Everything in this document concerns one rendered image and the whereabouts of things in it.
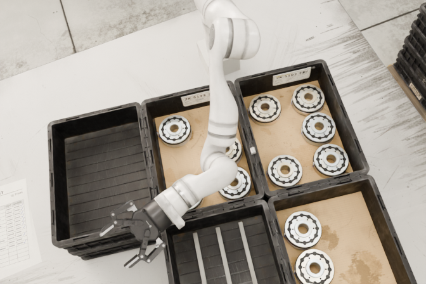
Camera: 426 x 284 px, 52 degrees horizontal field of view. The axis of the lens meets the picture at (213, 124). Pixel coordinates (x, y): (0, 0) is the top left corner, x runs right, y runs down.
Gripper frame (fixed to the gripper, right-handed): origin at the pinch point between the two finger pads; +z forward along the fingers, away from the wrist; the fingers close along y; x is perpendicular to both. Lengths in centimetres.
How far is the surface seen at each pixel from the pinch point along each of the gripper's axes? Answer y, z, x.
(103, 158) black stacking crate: 18.9, -9.8, -40.4
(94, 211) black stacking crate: 7.4, 1.7, -34.0
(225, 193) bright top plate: -10.8, -31.9, -20.5
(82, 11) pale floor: 105, -53, -183
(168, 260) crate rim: -13.3, -7.5, -12.4
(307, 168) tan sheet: -20, -56, -19
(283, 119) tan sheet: -5, -62, -27
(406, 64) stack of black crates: -31, -149, -79
